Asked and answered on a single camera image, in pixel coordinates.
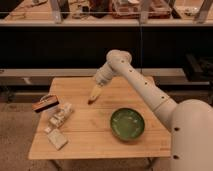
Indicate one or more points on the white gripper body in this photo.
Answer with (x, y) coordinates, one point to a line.
(104, 75)

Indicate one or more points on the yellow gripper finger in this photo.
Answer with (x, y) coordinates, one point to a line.
(96, 91)

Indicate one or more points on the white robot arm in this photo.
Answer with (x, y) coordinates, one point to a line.
(190, 122)

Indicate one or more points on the white plastic packet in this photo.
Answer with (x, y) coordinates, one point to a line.
(58, 119)

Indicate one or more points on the wooden table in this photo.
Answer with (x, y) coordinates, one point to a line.
(88, 129)

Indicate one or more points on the green bowl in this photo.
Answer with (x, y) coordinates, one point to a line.
(127, 124)

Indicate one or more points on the small white block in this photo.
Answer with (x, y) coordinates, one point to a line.
(47, 130)

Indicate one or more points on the background shelf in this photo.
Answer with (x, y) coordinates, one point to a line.
(106, 13)

